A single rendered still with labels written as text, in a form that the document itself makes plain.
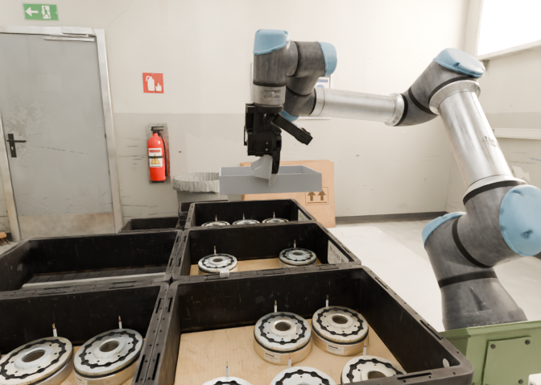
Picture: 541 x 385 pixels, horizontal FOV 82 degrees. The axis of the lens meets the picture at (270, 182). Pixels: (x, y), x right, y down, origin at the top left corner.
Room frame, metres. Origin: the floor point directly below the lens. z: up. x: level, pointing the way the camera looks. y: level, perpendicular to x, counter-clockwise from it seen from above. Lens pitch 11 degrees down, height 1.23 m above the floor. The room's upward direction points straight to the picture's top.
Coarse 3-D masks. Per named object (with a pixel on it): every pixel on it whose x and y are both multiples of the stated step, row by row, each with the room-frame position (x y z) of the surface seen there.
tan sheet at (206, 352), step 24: (192, 336) 0.53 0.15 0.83; (216, 336) 0.53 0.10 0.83; (240, 336) 0.53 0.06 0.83; (192, 360) 0.47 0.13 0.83; (216, 360) 0.47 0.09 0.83; (240, 360) 0.47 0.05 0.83; (264, 360) 0.47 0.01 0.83; (312, 360) 0.47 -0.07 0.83; (336, 360) 0.47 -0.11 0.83; (192, 384) 0.42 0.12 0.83; (264, 384) 0.42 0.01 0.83
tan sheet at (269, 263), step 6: (240, 264) 0.83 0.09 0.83; (246, 264) 0.83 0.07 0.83; (252, 264) 0.83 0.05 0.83; (258, 264) 0.83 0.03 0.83; (264, 264) 0.83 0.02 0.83; (270, 264) 0.83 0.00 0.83; (276, 264) 0.83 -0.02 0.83; (318, 264) 0.83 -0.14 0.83; (192, 270) 0.80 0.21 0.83; (240, 270) 0.80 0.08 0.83; (246, 270) 0.80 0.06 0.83; (252, 270) 0.80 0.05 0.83
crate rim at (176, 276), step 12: (204, 228) 0.85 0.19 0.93; (216, 228) 0.85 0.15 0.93; (228, 228) 0.85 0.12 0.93; (240, 228) 0.86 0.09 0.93; (252, 228) 0.87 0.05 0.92; (324, 228) 0.85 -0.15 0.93; (336, 240) 0.76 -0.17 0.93; (180, 252) 0.68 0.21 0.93; (348, 252) 0.68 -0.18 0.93; (180, 264) 0.62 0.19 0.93; (324, 264) 0.62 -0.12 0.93; (336, 264) 0.62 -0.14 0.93; (348, 264) 0.62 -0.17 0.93; (360, 264) 0.63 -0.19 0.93; (180, 276) 0.57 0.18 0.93; (192, 276) 0.57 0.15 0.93; (204, 276) 0.57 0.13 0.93; (216, 276) 0.57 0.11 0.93
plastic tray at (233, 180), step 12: (228, 168) 0.98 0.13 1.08; (240, 168) 0.98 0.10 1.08; (288, 168) 1.01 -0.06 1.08; (300, 168) 1.01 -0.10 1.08; (228, 180) 0.78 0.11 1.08; (240, 180) 0.79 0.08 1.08; (252, 180) 0.79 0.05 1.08; (264, 180) 0.80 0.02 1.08; (276, 180) 0.80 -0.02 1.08; (288, 180) 0.81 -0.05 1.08; (300, 180) 0.81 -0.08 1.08; (312, 180) 0.82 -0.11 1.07; (228, 192) 0.78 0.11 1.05; (240, 192) 0.79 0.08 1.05; (252, 192) 0.79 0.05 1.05; (264, 192) 0.80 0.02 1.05; (276, 192) 0.80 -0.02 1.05
